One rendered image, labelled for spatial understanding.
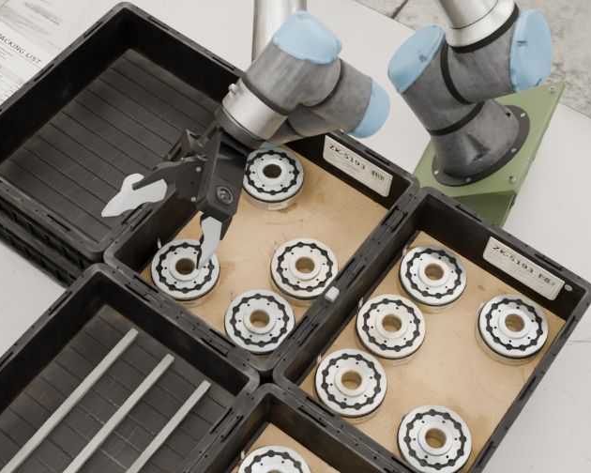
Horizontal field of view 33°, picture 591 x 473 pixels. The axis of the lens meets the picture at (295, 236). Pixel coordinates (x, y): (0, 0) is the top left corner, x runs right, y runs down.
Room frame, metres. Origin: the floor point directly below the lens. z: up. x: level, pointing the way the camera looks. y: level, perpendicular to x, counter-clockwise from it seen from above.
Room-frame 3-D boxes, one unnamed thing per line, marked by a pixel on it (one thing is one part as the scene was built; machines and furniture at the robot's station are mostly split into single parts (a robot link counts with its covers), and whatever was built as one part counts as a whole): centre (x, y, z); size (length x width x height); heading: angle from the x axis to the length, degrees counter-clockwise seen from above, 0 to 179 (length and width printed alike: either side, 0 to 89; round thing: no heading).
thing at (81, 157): (0.94, 0.30, 0.87); 0.40 x 0.30 x 0.11; 149
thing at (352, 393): (0.57, -0.10, 0.86); 0.05 x 0.05 x 0.01
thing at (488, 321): (0.68, -0.33, 0.86); 0.10 x 0.10 x 0.01
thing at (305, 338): (0.62, -0.21, 0.92); 0.40 x 0.30 x 0.02; 149
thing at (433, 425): (0.49, -0.22, 0.86); 0.05 x 0.05 x 0.01
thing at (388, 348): (0.66, -0.15, 0.86); 0.10 x 0.10 x 0.01
